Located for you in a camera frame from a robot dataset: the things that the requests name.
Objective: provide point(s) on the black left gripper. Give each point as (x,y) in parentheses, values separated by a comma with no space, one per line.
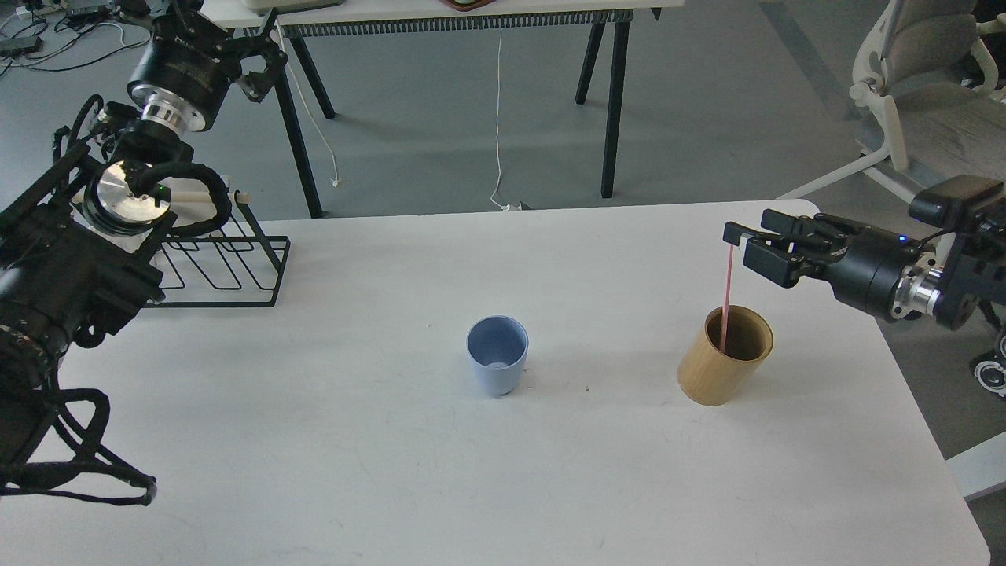
(181,75)

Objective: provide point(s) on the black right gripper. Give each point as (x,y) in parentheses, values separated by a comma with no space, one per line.
(886,275)

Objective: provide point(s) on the pink chopstick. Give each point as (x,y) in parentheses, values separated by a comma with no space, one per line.
(727,300)

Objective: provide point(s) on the light blue plastic cup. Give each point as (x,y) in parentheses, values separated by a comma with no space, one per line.
(497,349)

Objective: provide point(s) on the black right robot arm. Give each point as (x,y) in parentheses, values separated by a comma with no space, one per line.
(971,209)

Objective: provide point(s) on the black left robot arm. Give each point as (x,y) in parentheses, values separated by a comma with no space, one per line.
(78,245)

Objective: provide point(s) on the bamboo cylinder holder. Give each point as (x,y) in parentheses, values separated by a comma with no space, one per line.
(710,378)

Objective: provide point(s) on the white office chair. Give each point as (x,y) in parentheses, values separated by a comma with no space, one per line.
(913,140)

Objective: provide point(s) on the wooden rack handle rod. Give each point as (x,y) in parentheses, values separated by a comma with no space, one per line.
(192,196)

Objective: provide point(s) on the black wire dish rack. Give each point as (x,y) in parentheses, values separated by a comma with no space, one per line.
(236,266)

